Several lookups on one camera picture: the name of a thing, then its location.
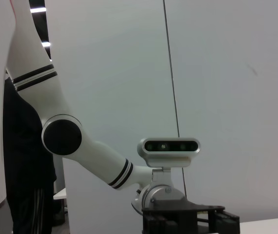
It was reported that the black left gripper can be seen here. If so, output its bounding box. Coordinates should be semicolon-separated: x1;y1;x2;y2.
141;198;241;234

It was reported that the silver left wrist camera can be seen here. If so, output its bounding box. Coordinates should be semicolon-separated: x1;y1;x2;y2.
137;137;201;168

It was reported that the person in black clothes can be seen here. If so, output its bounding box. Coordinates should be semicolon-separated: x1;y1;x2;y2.
2;77;58;234

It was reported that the white background desk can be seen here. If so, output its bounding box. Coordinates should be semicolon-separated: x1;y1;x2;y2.
53;187;68;201

